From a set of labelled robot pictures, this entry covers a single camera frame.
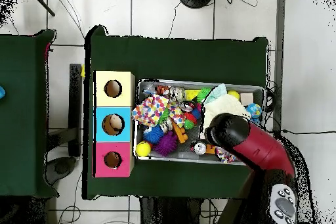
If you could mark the polka dot colourful cloth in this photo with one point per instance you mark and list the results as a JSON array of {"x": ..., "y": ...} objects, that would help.
[
  {"x": 224, "y": 155},
  {"x": 152, "y": 109}
]

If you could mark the cream yellow cloth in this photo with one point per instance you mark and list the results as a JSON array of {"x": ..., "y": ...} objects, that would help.
[{"x": 223, "y": 108}]

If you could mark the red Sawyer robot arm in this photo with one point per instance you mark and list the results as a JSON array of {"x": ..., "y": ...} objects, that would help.
[{"x": 257, "y": 145}]

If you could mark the clear shallow mesh bin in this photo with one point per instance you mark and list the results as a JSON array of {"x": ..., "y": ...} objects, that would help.
[{"x": 137, "y": 134}]

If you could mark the wooden box with three holes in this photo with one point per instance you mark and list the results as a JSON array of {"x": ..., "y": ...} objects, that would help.
[{"x": 123, "y": 129}]

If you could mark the blue spiky ball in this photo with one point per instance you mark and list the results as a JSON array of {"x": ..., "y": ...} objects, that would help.
[{"x": 153, "y": 134}]

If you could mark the purple spiky ball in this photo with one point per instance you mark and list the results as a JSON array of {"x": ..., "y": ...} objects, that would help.
[{"x": 167, "y": 143}]

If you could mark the yellow smiley ball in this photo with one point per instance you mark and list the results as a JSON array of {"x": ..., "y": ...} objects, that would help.
[{"x": 143, "y": 149}]

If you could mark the plain yellow ball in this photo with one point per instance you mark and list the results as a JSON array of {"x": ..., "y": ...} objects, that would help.
[{"x": 234, "y": 94}]

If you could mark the pale wooden block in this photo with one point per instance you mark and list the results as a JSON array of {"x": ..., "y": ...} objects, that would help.
[{"x": 247, "y": 99}]

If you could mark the blue globe ball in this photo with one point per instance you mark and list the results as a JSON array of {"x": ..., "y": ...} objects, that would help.
[{"x": 254, "y": 110}]

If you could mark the side table with green cloth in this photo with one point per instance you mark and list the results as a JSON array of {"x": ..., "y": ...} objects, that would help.
[{"x": 23, "y": 124}]

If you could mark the black rod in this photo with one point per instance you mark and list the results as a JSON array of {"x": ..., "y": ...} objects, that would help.
[{"x": 42, "y": 2}]

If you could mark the blue round object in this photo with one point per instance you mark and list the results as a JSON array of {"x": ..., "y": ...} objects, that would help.
[{"x": 1, "y": 92}]

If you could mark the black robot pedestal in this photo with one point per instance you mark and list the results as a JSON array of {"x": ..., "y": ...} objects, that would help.
[{"x": 173, "y": 213}]

